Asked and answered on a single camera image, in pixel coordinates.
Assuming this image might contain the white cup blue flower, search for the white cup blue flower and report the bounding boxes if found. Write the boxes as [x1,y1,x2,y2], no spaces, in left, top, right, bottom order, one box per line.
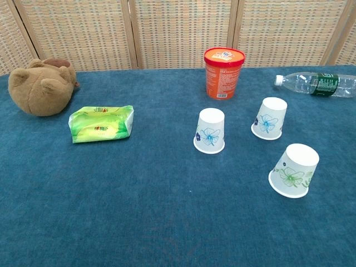
[193,107,226,155]
[251,97,288,141]

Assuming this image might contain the orange lidded snack tub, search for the orange lidded snack tub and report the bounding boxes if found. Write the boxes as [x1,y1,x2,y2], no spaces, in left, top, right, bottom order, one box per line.
[204,47,246,100]

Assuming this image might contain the green snack packet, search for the green snack packet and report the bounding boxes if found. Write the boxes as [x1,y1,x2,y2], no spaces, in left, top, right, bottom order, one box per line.
[68,105,135,144]

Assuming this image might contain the blue carpet table cloth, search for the blue carpet table cloth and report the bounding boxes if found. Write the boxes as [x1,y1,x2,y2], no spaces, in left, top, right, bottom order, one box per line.
[0,65,356,267]

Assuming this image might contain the woven rattan folding screen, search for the woven rattan folding screen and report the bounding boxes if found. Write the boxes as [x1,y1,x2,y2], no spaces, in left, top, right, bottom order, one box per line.
[0,0,356,76]

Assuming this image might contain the white cup green flower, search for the white cup green flower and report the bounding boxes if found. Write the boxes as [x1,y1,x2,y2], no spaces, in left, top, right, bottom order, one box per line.
[268,143,320,199]

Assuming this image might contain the brown plush toy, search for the brown plush toy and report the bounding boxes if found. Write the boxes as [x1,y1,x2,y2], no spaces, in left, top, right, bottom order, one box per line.
[7,57,81,117]

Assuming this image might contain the clear plastic water bottle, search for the clear plastic water bottle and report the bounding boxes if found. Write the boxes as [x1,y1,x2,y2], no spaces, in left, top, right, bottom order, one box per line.
[272,71,356,98]

